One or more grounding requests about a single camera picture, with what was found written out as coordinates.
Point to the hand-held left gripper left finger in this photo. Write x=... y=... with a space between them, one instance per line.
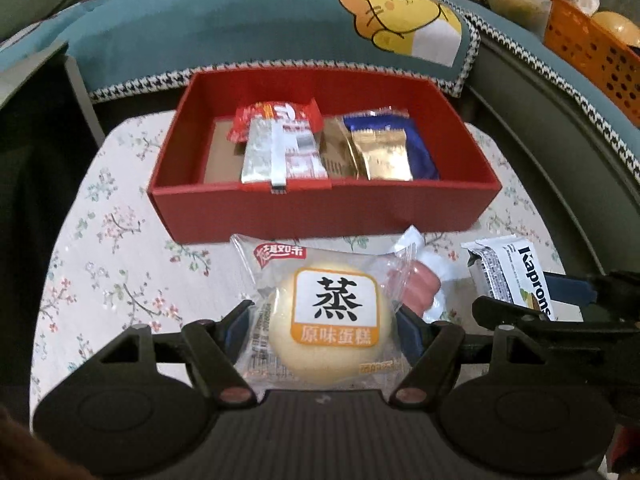
x=242 y=317

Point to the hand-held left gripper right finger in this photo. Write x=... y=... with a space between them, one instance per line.
x=407 y=327

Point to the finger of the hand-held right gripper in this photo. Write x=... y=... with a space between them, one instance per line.
x=565 y=285
x=505 y=312

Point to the white barcode snack packet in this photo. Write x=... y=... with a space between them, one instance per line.
x=505 y=270

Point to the steamed cake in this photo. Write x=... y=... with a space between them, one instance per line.
x=330 y=340

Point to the red cardboard box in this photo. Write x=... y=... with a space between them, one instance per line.
x=310 y=215

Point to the white and red snack packet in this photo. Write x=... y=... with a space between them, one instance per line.
x=265 y=155

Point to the gold snack packet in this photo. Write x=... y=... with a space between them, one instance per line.
x=382 y=157

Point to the blue snack packet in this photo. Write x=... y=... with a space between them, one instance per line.
x=420 y=150

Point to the clear sausage packet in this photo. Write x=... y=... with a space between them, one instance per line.
x=425 y=285

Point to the grey-green sofa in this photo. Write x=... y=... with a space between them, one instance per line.
x=540 y=125

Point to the floral tablecloth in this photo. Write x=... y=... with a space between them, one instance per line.
x=100 y=240

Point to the orange plastic basket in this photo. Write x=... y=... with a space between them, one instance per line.
x=590 y=55

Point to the orange fruit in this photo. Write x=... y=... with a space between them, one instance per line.
x=617 y=25

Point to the teal cartoon cushion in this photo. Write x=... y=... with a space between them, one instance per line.
x=225 y=25

